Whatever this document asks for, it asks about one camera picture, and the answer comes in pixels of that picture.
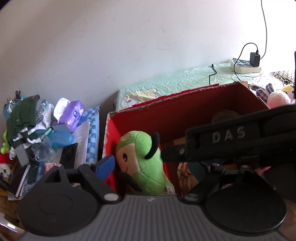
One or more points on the blue checkered cloth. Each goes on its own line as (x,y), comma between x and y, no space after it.
(92,115)

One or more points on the purple tissue pack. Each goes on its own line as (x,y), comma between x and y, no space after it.
(67,113)

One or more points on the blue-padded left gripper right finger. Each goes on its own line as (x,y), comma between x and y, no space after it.
(208,184)

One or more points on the green striped garment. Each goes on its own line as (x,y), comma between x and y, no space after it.
(28,117)

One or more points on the green plush toy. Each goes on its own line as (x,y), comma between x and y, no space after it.
(141,167)

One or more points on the clear plastic bottle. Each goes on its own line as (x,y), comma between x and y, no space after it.
(45,150)

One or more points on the blue glasses case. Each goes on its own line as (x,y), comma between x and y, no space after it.
(61,139)

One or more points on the red cardboard box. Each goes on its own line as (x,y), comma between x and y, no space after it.
(173,114)

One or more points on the yellow tiger plush toy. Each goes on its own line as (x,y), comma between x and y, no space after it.
(290,90)

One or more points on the black power adapter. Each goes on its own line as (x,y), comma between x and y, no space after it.
(254,59)

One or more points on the pastel cartoon bed sheet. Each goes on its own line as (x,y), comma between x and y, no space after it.
(189,79)

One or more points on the white paper sheets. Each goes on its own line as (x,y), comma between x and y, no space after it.
(81,137)

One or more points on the pink-white plush rabbit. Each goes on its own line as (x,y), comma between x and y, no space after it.
(270,97)

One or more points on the black phone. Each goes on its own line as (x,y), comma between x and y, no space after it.
(68,156)

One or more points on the white power strip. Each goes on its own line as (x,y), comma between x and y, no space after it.
(243,67)

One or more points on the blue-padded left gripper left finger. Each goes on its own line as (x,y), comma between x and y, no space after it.
(93,176)

